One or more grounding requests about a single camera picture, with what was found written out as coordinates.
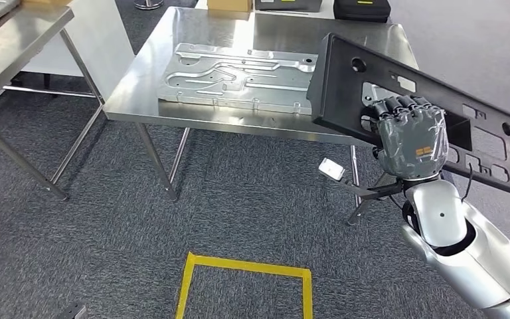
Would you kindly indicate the yellow floor tape square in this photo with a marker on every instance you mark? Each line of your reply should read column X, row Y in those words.
column 250, row 265

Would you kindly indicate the steel side table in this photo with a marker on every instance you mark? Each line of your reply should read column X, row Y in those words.
column 17, row 48

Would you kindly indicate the black plastic panel part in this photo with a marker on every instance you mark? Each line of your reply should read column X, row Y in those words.
column 338, row 88

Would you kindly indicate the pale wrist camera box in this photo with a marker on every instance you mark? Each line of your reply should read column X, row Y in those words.
column 331, row 169

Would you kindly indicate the steel workbench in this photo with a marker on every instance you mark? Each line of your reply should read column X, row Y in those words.
column 140, row 97

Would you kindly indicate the black camera bracket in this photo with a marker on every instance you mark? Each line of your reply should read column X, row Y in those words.
column 369, row 193

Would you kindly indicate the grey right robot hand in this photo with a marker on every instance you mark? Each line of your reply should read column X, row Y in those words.
column 413, row 141

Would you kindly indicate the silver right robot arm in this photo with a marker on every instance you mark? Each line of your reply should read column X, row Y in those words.
column 470, row 259

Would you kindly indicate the white cabinet panel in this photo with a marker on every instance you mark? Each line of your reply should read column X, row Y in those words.
column 96, row 44

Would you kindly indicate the cardboard box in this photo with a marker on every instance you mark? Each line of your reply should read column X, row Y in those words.
column 229, row 5

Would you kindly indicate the flat cardboard piece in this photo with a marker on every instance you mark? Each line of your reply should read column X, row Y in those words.
column 46, row 2

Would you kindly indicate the grey equipment case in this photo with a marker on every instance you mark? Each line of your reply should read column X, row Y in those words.
column 288, row 5

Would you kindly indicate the black equipment case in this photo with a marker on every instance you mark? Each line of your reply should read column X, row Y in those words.
column 360, row 12

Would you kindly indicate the stamped sheet metal part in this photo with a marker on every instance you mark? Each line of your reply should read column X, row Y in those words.
column 237, row 79

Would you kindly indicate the chrome stanchion base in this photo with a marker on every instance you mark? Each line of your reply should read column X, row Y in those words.
column 148, row 4

